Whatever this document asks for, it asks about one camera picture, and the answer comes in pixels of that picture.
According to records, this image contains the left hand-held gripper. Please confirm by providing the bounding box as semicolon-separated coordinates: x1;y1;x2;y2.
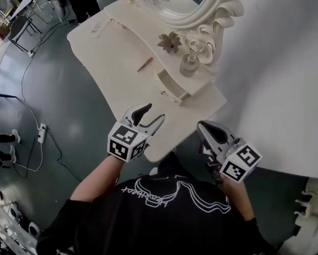
107;103;167;164

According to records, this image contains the cream vanity dressing table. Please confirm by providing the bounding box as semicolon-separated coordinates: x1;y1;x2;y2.
66;2;228;164

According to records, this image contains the white carved furniture piece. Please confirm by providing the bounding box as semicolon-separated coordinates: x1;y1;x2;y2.
293;178;318;237

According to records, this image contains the grey chair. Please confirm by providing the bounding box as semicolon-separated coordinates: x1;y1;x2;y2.
6;14;42;53

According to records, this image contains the thin floor cable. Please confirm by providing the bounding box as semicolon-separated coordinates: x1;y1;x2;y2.
0;54;44;180

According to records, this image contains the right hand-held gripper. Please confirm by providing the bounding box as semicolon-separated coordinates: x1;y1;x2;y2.
196;120;263;183

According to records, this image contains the small white paper label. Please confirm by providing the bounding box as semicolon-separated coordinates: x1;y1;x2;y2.
90;21;107;39

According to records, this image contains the white equipment rack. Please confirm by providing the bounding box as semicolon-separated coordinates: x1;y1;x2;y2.
0;182;41;255

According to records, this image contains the white curved drawer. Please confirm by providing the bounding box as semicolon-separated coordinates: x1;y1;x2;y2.
153;69;191;105

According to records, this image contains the clear glass perfume bottle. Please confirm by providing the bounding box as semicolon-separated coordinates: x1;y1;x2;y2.
179;53;201;77

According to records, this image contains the white partition panel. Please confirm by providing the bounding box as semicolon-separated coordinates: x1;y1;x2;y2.
214;0;318;181

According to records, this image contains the person's black printed t-shirt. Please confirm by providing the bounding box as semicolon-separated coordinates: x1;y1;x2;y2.
36;152;284;255

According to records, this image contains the white work table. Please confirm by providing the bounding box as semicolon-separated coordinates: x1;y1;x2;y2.
8;0;61;21

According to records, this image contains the white oval carved mirror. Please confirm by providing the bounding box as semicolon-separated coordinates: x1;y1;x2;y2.
118;0;245;75

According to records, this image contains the thin brown stick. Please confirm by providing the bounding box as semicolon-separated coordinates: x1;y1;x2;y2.
136;57;154;73

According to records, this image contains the long white power strip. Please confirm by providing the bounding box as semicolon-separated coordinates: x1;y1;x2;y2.
37;122;48;144

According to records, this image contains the brown flower ornament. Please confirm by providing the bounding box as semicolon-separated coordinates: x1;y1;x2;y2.
157;31;183;54

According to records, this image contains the person's right forearm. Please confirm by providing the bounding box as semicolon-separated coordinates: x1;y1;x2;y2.
220;175;256;222

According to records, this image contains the person's left forearm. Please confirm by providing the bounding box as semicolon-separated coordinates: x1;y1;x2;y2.
70;152;128;203

